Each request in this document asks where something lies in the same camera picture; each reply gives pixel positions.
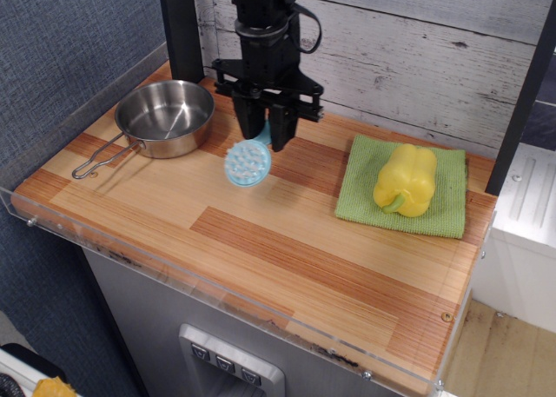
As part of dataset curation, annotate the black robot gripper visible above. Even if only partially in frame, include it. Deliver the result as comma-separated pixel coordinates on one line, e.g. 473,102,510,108
212,23,323,152

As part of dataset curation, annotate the light blue scrub brush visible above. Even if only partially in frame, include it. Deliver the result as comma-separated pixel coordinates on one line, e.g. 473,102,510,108
224,122,272,188

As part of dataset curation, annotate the stainless steel pot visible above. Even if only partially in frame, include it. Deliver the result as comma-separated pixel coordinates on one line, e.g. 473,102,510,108
72,80,215,180

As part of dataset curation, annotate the green cloth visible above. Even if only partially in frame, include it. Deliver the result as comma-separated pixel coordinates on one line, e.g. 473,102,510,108
335,135,467,239

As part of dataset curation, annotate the yellow bell pepper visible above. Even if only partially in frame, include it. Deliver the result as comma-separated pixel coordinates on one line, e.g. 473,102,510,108
373,144,438,218

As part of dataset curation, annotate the grey toy fridge cabinet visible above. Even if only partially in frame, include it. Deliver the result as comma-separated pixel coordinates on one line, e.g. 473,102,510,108
84,250,395,396

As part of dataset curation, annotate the silver dispenser button panel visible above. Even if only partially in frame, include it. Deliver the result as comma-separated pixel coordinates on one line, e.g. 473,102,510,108
179,323,286,396

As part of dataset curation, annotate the white toy sink unit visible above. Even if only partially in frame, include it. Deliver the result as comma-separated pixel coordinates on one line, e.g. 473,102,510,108
471,143,555,332

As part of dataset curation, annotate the yellow object bottom left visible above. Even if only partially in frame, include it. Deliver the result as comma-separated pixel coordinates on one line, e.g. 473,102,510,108
32,377,77,397

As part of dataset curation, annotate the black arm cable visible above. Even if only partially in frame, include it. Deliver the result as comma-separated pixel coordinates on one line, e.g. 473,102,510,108
290,3,322,55

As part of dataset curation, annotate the black vertical post left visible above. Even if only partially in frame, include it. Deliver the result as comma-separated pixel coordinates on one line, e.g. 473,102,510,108
160,0,205,83

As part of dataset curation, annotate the black vertical post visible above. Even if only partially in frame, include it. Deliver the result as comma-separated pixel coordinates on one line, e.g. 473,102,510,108
486,0,555,195
160,0,205,83

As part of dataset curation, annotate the clear acrylic guard rail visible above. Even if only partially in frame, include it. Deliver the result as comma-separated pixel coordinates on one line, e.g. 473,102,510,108
4,180,493,396

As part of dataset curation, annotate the black vertical post right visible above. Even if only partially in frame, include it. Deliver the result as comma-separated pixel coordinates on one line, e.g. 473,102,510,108
486,0,555,195

